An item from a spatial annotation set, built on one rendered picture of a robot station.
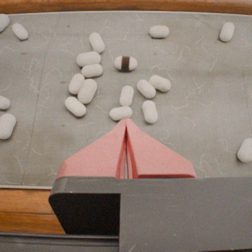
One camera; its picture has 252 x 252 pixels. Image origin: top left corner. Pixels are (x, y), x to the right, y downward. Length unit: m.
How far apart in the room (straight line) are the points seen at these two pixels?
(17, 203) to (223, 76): 0.35
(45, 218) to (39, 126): 0.13
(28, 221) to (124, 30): 0.31
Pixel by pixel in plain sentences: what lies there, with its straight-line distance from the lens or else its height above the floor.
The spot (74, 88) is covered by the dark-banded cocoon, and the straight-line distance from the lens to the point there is 0.26.
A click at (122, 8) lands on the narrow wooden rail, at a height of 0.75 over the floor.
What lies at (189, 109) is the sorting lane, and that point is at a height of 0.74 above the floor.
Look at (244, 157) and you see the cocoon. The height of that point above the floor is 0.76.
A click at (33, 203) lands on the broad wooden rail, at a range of 0.25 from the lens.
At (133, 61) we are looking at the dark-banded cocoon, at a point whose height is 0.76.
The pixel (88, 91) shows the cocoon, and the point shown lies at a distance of 0.25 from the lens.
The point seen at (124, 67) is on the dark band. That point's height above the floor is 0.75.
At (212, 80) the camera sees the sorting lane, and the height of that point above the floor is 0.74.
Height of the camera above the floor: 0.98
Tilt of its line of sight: 76 degrees down
